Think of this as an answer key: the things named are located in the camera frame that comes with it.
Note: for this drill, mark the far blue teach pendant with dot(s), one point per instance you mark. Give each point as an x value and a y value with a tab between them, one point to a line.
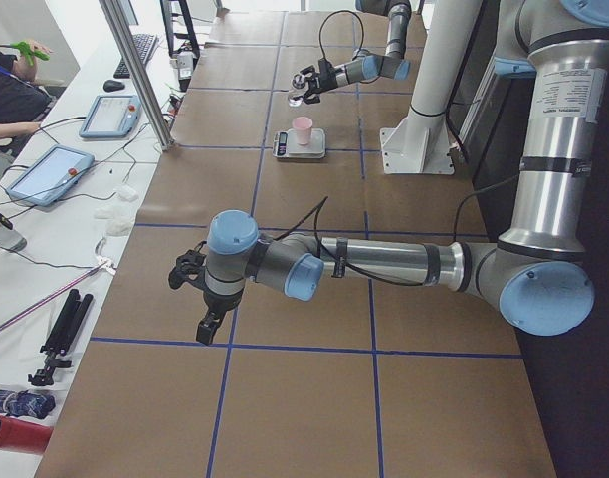
111	116

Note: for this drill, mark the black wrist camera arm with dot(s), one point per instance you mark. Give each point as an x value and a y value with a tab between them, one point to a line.
189	268

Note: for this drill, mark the near blue teach pendant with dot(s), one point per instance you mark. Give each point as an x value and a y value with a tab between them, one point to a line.
51	176

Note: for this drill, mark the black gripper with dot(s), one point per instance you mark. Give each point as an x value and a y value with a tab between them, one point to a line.
318	82
220	301

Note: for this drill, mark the clear glass sauce bottle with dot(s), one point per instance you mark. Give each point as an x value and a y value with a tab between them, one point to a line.
299	88

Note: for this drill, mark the aluminium frame post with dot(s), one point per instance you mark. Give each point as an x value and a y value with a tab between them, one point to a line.
120	29

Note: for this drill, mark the blue teach pendant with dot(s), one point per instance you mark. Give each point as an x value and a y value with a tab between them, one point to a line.
111	116
51	176

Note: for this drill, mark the silver digital kitchen scale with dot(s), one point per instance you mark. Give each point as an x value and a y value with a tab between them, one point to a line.
286	146

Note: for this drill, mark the black folded tripod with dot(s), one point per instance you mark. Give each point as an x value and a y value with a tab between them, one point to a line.
61	337

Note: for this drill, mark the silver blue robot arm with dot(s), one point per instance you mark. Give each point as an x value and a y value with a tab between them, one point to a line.
365	66
368	196

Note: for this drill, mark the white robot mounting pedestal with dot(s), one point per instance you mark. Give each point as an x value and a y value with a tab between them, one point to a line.
420	143

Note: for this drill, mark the seated person in black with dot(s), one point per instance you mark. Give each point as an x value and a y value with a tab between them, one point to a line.
22	103

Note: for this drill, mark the blue folded umbrella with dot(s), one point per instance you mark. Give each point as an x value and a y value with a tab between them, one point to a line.
26	403

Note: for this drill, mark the crumpled white tissue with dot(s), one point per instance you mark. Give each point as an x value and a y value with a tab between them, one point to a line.
118	220

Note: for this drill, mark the black computer mouse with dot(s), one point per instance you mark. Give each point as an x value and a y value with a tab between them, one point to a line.
110	86

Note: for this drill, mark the black keyboard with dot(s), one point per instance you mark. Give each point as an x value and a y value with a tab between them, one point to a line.
145	45

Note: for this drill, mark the red cylinder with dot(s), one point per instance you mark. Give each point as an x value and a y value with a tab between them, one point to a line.
23	436

